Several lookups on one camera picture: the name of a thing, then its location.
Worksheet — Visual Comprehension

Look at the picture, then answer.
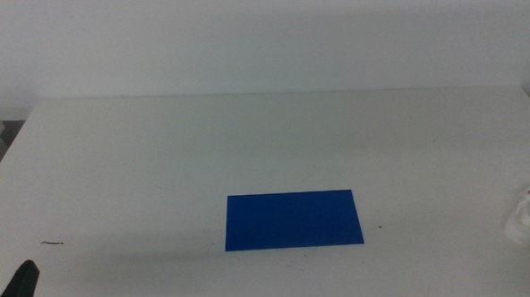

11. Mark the white sandal with striped straps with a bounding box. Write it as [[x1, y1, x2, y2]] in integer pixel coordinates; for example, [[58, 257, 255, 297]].
[[500, 182, 530, 249]]

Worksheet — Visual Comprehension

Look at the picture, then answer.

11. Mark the blue rectangular mat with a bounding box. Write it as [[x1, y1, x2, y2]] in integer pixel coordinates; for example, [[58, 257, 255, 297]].
[[222, 188, 365, 252]]

